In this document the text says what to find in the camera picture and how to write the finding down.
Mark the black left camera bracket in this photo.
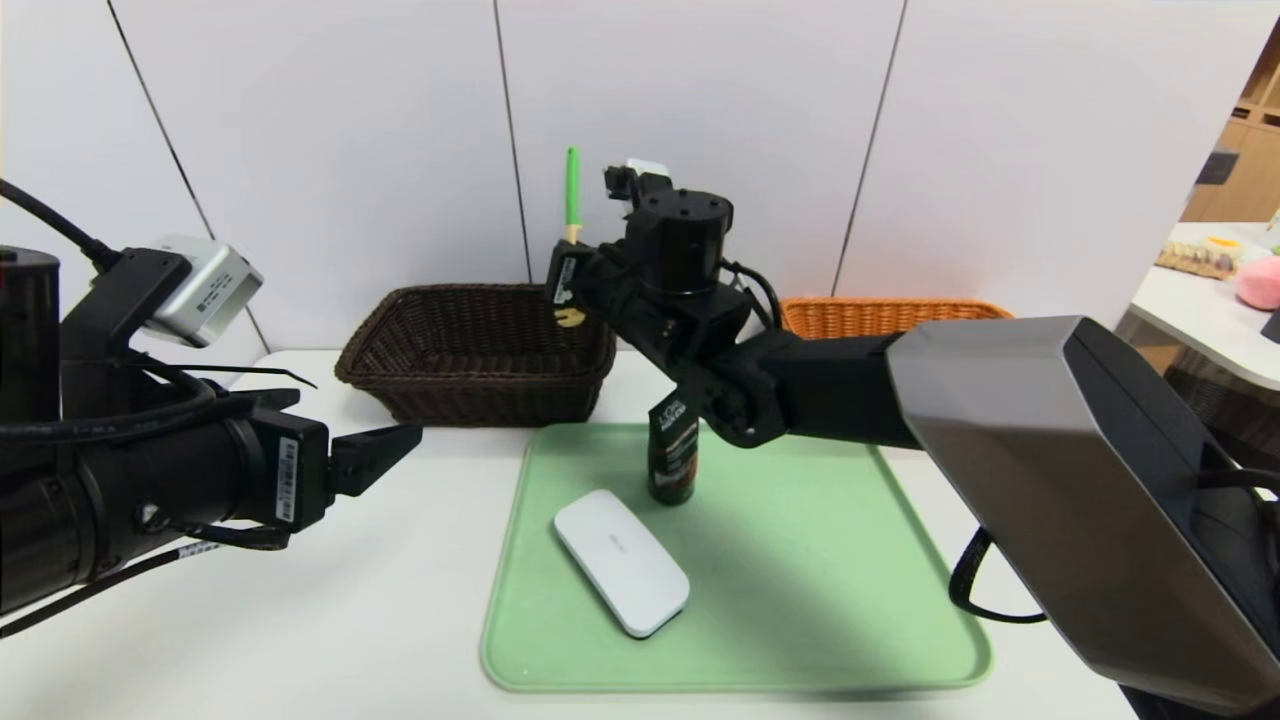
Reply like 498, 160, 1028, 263
60, 250, 191, 401

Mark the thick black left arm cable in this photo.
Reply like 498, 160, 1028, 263
0, 385, 301, 446

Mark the light green plastic tray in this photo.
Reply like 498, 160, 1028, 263
478, 421, 994, 693

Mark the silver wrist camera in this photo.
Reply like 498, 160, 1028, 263
148, 235, 264, 348
603, 158, 671, 206

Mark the black left camera cable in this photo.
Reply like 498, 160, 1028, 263
0, 178, 121, 273

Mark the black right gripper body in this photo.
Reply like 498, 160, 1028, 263
543, 239, 611, 329

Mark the green handled pasta spoon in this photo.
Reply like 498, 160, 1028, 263
553, 147, 589, 330

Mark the dark brown wicker basket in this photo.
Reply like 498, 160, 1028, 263
334, 284, 618, 429

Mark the wooden tray with round pieces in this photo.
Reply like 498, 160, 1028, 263
1155, 240, 1241, 281

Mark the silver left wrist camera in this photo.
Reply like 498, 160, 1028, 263
148, 235, 264, 348

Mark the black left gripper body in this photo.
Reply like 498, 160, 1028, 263
75, 404, 332, 582

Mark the light wooden shelf unit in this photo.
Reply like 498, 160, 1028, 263
1176, 10, 1280, 226

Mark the black cosmetic tube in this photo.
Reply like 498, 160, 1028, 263
646, 395, 701, 506

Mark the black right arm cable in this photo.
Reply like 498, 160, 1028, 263
720, 258, 1047, 625

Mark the orange wicker basket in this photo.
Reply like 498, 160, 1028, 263
780, 298, 1016, 341

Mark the thin tagged left arm cable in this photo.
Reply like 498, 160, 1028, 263
0, 520, 291, 641

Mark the white side table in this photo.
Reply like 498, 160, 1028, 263
1127, 223, 1280, 393

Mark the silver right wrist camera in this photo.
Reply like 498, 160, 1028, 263
603, 158, 671, 206

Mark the white oblong plastic case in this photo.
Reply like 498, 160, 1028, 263
553, 489, 691, 639

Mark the pink plush toy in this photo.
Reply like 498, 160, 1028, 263
1235, 255, 1280, 312

